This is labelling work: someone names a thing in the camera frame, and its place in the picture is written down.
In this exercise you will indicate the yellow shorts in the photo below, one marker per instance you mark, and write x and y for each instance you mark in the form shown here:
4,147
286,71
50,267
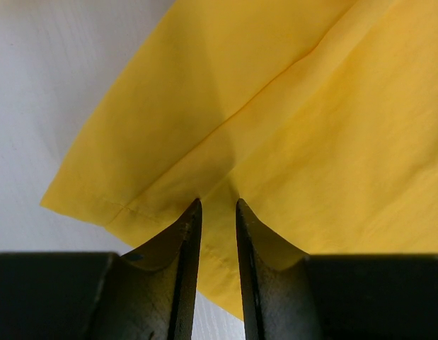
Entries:
321,115

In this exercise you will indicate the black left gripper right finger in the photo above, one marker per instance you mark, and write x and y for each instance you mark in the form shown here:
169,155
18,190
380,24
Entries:
289,294

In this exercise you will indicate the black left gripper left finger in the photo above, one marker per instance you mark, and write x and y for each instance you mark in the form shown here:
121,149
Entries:
147,293

